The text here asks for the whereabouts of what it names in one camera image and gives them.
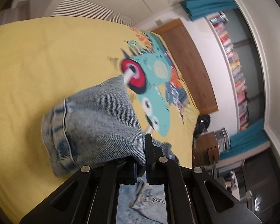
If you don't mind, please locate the blue denim jacket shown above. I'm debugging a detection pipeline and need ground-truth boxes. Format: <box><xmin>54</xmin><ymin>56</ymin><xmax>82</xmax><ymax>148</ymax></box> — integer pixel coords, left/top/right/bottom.
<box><xmin>41</xmin><ymin>76</ymin><xmax>167</xmax><ymax>223</ymax></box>

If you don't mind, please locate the wooden drawer cabinet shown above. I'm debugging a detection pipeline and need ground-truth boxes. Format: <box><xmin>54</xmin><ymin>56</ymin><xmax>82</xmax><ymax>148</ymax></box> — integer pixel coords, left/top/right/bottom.
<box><xmin>192</xmin><ymin>132</ymin><xmax>220</xmax><ymax>166</ymax></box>

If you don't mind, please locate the grey storage box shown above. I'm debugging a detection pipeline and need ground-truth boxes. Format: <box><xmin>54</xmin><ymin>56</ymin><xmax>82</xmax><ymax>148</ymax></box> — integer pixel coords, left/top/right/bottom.
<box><xmin>215</xmin><ymin>128</ymin><xmax>230</xmax><ymax>153</ymax></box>

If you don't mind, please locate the black backpack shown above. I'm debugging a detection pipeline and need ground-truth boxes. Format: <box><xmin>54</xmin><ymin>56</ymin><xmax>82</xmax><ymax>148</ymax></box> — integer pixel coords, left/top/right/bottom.
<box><xmin>193</xmin><ymin>114</ymin><xmax>211</xmax><ymax>138</ymax></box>

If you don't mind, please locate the yellow printed bedspread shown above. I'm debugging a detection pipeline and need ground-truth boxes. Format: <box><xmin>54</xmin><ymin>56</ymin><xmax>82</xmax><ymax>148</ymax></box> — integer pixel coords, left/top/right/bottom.
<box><xmin>0</xmin><ymin>16</ymin><xmax>200</xmax><ymax>223</ymax></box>

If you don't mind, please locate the wooden headboard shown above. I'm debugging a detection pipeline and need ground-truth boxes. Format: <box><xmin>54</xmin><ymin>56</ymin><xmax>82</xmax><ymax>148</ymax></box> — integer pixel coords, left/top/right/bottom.
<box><xmin>152</xmin><ymin>19</ymin><xmax>218</xmax><ymax>114</ymax></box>

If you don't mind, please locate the row of books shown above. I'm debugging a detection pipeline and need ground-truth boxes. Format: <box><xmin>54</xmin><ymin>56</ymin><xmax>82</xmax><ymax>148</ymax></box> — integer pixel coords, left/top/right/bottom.
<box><xmin>209</xmin><ymin>12</ymin><xmax>249</xmax><ymax>131</ymax></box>

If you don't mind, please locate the teal curtain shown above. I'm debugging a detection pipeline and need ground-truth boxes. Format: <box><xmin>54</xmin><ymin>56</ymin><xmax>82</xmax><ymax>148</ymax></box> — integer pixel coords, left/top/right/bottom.
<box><xmin>180</xmin><ymin>0</ymin><xmax>238</xmax><ymax>21</ymax></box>

